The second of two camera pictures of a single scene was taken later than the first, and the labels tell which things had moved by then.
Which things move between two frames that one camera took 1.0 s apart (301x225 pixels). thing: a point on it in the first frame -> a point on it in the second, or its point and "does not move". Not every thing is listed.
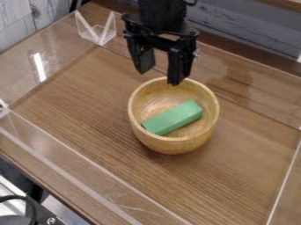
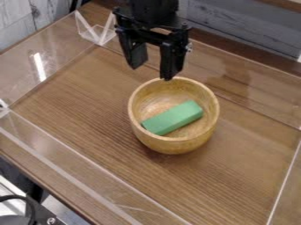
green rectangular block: [172, 119] does not move
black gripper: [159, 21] -> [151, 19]
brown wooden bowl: [173, 116] does not move
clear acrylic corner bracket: [98, 34] does not move
